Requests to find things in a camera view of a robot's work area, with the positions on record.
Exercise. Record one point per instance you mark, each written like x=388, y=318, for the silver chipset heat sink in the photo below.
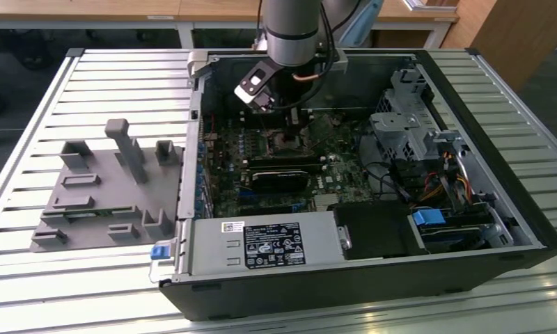
x=325, y=201

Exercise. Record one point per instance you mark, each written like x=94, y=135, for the blue disk carrier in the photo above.
x=426, y=219

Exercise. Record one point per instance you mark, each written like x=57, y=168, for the green RAM stick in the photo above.
x=104, y=212

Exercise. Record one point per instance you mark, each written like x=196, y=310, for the wooden cabinet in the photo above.
x=514, y=35

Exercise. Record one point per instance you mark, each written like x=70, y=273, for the square silver CPU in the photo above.
x=290, y=140

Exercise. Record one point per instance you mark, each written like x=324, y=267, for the white book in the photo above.
x=413, y=2

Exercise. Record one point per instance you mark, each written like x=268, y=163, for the black open PC case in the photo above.
x=306, y=299

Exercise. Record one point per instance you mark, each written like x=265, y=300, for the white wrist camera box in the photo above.
x=252, y=83

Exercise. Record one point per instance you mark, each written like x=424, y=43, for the silver metal drive cage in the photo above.
x=394, y=139

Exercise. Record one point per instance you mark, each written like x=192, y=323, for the black installed RAM stick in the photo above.
x=282, y=161

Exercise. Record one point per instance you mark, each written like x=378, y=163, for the blue case latch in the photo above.
x=160, y=253

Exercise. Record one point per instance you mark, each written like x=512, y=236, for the black graphics card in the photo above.
x=278, y=181

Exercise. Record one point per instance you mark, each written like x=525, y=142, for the black plastic bay shroud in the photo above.
x=376, y=229

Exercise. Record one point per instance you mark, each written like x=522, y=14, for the green motherboard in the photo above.
x=342, y=163

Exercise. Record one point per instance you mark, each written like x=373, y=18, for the wooden desk white frame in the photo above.
x=73, y=8

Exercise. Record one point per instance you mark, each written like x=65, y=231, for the grey plastic parts rack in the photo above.
x=106, y=195

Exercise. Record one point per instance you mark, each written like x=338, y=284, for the silver power supply unit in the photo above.
x=208, y=243

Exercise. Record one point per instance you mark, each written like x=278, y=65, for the black hard disk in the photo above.
x=445, y=240

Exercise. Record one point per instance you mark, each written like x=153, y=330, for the black CPU socket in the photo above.
x=273, y=149

